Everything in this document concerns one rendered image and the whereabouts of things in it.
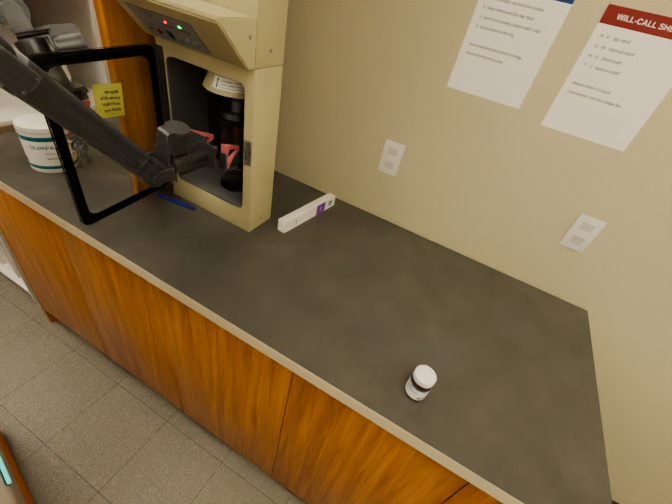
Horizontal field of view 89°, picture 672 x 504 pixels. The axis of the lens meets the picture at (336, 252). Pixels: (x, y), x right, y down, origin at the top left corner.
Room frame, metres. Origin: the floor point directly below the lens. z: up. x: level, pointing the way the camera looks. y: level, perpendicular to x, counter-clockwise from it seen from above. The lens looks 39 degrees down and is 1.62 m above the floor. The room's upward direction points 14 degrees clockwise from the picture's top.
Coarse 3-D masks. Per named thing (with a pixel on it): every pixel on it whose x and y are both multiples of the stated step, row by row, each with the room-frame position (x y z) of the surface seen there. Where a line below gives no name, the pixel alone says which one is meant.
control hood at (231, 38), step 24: (120, 0) 0.85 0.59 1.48; (144, 0) 0.80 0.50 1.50; (168, 0) 0.77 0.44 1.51; (192, 0) 0.85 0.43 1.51; (192, 24) 0.78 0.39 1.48; (216, 24) 0.73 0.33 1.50; (240, 24) 0.79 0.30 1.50; (192, 48) 0.86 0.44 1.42; (216, 48) 0.80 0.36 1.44; (240, 48) 0.79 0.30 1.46
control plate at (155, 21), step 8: (136, 8) 0.84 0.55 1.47; (144, 16) 0.85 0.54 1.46; (152, 16) 0.83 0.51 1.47; (160, 16) 0.81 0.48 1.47; (144, 24) 0.88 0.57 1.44; (152, 24) 0.86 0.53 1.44; (160, 24) 0.84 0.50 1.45; (168, 24) 0.82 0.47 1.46; (176, 24) 0.81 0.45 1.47; (184, 24) 0.79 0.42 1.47; (152, 32) 0.89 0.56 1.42; (176, 32) 0.83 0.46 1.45; (184, 32) 0.82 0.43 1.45; (192, 32) 0.80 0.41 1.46; (176, 40) 0.86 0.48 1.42; (184, 40) 0.85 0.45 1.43; (192, 40) 0.83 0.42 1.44; (200, 40) 0.81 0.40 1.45; (200, 48) 0.84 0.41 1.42
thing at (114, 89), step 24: (96, 48) 0.77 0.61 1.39; (48, 72) 0.66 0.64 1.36; (72, 72) 0.70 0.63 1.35; (96, 72) 0.75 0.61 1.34; (120, 72) 0.81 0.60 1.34; (144, 72) 0.88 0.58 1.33; (96, 96) 0.74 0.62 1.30; (120, 96) 0.80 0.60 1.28; (144, 96) 0.87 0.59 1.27; (120, 120) 0.79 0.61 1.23; (144, 120) 0.86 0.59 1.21; (72, 144) 0.66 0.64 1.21; (144, 144) 0.85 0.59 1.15; (96, 168) 0.70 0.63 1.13; (120, 168) 0.76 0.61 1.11; (72, 192) 0.63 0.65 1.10; (96, 192) 0.68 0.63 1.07; (120, 192) 0.74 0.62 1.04
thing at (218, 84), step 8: (208, 72) 0.93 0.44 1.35; (208, 80) 0.92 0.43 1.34; (216, 80) 0.90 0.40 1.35; (224, 80) 0.90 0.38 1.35; (232, 80) 0.91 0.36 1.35; (208, 88) 0.90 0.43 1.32; (216, 88) 0.90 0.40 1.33; (224, 88) 0.89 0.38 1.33; (232, 88) 0.90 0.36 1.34; (240, 88) 0.91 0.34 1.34; (232, 96) 0.89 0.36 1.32; (240, 96) 0.90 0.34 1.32
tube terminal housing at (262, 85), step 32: (224, 0) 0.87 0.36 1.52; (256, 0) 0.84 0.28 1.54; (288, 0) 0.94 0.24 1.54; (256, 32) 0.84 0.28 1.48; (224, 64) 0.87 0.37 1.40; (256, 64) 0.84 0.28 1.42; (256, 96) 0.84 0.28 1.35; (256, 128) 0.85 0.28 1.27; (256, 160) 0.85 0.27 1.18; (192, 192) 0.91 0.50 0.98; (256, 192) 0.86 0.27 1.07; (256, 224) 0.87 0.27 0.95
